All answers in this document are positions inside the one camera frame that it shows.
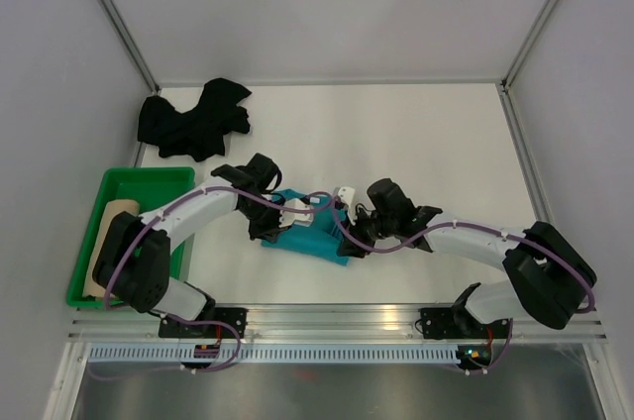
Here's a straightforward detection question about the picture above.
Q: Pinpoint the black t-shirt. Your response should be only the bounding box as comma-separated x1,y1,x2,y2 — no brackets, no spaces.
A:
137,78,252,162

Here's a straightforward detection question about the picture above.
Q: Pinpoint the rolled beige t-shirt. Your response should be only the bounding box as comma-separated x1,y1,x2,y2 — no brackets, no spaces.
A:
82,199,140,299

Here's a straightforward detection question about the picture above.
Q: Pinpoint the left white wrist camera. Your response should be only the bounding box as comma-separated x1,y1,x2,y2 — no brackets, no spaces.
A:
279,198,316,228

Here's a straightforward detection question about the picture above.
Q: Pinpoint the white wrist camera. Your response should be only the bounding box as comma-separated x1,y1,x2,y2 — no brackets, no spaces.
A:
334,186,357,220
279,198,316,228

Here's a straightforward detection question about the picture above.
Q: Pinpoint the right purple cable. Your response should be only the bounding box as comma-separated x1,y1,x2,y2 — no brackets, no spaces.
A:
330,196,596,376

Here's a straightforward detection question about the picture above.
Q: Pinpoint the left aluminium corner post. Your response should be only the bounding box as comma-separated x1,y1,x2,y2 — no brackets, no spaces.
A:
96,0,160,94

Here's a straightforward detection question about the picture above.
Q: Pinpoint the aluminium corner post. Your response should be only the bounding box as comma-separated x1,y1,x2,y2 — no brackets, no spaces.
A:
499,0,562,93
96,0,160,94

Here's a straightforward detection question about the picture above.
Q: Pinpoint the white slotted cable duct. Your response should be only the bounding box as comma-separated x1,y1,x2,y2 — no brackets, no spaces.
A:
88,343,490,365

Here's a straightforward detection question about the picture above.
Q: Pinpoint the right aluminium corner post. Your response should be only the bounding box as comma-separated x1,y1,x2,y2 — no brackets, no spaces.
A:
499,0,562,93

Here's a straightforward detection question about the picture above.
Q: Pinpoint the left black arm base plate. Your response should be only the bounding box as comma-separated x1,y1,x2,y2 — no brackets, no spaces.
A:
158,307,248,340

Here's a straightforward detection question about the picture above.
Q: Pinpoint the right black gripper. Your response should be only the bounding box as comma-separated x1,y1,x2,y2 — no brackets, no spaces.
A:
337,205,396,259

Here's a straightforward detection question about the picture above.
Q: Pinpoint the teal t-shirt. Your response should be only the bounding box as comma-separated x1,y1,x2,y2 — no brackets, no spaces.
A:
261,189,349,266

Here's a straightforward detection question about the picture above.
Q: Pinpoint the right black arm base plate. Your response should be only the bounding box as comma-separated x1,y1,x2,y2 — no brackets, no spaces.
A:
414,307,509,341

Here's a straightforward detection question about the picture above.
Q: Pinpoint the purple cable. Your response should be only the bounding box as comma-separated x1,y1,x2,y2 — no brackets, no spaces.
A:
330,196,596,376
88,186,334,381

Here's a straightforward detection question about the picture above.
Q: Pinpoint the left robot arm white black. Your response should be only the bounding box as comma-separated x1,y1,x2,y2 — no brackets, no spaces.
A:
92,154,285,337

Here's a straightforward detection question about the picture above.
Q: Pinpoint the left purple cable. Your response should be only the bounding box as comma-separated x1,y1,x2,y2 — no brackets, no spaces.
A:
88,186,334,381

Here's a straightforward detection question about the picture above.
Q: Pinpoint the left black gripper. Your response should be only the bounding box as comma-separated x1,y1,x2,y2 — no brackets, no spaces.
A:
238,196,291,245

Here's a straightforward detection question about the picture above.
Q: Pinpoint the aluminium frame rail front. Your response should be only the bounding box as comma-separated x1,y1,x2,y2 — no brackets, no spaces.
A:
66,304,607,344

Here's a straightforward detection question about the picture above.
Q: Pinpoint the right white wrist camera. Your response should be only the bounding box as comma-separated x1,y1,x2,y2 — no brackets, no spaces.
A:
334,186,357,220

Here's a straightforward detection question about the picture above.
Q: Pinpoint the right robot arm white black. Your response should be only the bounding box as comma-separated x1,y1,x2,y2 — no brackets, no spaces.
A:
333,178,597,336

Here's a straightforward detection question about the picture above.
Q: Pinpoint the green plastic tray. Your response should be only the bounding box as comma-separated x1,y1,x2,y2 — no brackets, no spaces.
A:
66,166,195,309

